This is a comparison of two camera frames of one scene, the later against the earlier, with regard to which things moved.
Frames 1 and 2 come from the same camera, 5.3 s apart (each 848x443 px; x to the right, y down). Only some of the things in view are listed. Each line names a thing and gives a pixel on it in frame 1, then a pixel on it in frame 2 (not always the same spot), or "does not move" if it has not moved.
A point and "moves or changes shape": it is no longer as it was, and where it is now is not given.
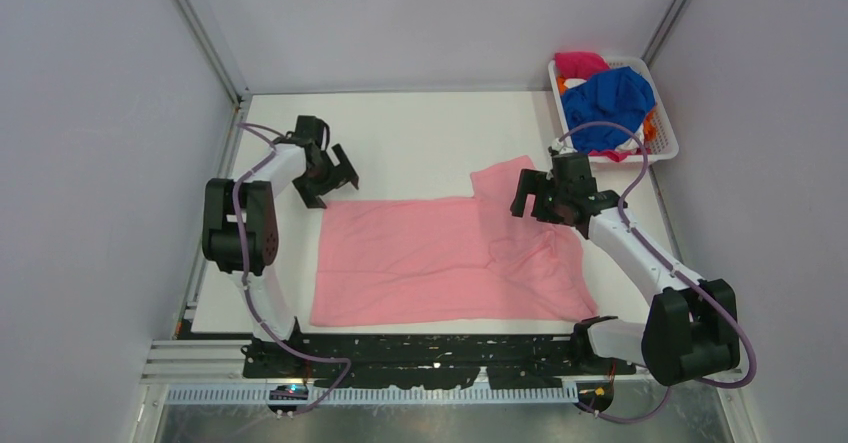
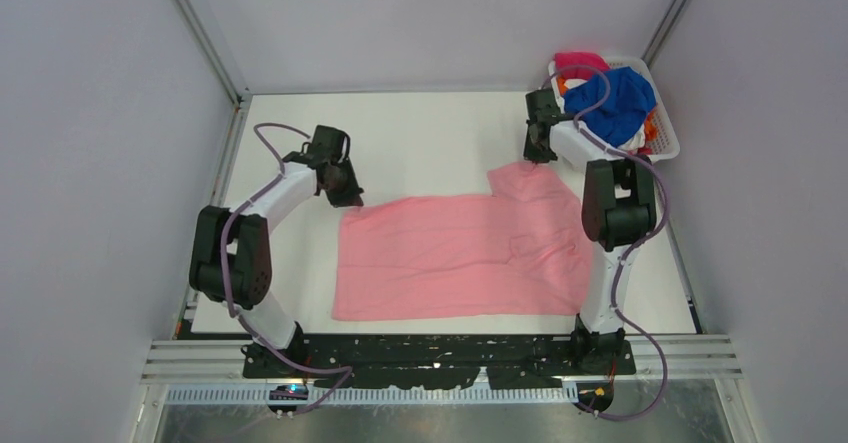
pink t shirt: [429, 260] moves or changes shape
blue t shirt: [620, 95] does not move
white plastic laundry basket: [665, 144] does not move
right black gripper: [533, 182] -> [532, 155]
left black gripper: [339, 174] -> [351, 198]
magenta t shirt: [579, 64] does not move
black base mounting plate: [422, 362] does not move
